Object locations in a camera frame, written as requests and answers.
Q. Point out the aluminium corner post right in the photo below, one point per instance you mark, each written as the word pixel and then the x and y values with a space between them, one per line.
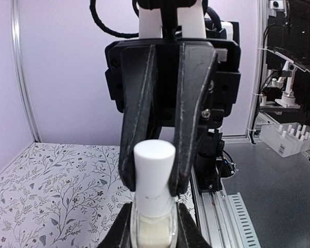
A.
pixel 20 72

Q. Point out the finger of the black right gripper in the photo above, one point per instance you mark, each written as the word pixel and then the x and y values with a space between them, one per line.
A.
pixel 139 75

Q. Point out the second background robot arm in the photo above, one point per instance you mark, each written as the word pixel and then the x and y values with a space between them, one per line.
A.
pixel 283 79

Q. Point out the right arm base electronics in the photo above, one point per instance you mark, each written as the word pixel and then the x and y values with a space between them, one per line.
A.
pixel 212 162

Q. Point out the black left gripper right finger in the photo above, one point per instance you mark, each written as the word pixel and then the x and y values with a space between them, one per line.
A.
pixel 188 235

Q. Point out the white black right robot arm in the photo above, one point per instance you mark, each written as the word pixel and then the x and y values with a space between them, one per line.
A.
pixel 215 29

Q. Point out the white tray of vials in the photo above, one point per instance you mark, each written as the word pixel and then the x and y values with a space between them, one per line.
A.
pixel 286 139

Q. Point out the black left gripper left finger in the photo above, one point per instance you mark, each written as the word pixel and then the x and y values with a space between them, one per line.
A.
pixel 118 235

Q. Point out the clear nail polish bottle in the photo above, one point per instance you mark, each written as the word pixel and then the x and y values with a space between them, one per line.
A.
pixel 153 231

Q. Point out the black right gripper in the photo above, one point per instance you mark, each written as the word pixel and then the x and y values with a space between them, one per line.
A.
pixel 197 60

